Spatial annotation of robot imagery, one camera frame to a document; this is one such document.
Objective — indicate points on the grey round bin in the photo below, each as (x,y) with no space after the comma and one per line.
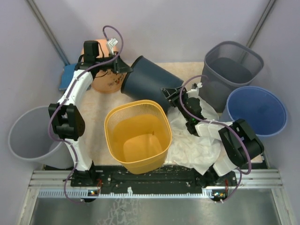
(29,140)

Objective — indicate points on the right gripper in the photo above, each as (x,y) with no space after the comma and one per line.
(172,94)

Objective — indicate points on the black mounting rail base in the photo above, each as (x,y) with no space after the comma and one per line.
(168,179)

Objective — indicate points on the grey mesh bin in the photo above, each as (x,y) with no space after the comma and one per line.
(228,66)

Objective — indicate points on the aluminium frame rail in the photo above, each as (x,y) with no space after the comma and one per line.
(258,178)

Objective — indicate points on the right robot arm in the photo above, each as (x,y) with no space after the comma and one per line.
(240,142)

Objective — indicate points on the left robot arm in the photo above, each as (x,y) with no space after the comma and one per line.
(65,119)

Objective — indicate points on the black round bin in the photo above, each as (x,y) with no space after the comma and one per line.
(146,81)

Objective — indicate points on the yellow slotted plastic basket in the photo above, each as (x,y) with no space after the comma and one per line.
(138,135)

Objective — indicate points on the white crumpled cloth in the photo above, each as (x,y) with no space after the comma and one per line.
(189,150)

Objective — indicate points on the blue folded cloth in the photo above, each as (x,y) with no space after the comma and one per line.
(67,76)

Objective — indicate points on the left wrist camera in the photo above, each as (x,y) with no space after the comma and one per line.
(110,44)

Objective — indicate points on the grey slotted cable duct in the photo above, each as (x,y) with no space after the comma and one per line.
(74,193)

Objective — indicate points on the blue round bin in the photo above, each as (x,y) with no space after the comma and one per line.
(260,108)

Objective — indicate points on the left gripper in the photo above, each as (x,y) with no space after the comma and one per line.
(120,66)

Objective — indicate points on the peach plastic bucket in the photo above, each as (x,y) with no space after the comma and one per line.
(104,81)

